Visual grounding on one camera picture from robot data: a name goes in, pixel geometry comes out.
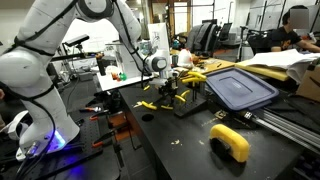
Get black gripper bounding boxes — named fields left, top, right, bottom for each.
left=158, top=79, right=178, bottom=98

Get short yellow hex key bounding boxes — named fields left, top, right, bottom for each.
left=175, top=90, right=190, bottom=105

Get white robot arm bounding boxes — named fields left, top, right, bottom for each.
left=0, top=0, right=169, bottom=161

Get black hex key stand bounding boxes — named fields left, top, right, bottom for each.
left=174, top=99, right=207, bottom=118

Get small lying yellow hex key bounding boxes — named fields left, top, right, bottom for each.
left=161, top=105, right=173, bottom=110

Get large lying yellow hex key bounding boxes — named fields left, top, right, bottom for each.
left=141, top=96, right=165, bottom=110

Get white plastic bag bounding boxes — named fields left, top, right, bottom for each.
left=177, top=49, right=193, bottom=68

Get white board with toys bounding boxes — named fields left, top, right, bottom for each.
left=97, top=73, right=151, bottom=91

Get blue plastic bin lid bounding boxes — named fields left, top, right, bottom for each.
left=206, top=68, right=279, bottom=111

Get yellow black tape dispenser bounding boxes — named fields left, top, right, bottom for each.
left=210, top=124, right=250, bottom=163

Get orange black clamp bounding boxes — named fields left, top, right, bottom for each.
left=92, top=130, right=116, bottom=148

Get person in black shirt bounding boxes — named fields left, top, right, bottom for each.
left=269, top=5, right=320, bottom=53

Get white paper sheets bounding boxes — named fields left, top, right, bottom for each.
left=248, top=49, right=320, bottom=84

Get aluminium rail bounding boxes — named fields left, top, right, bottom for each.
left=243, top=110, right=320, bottom=154

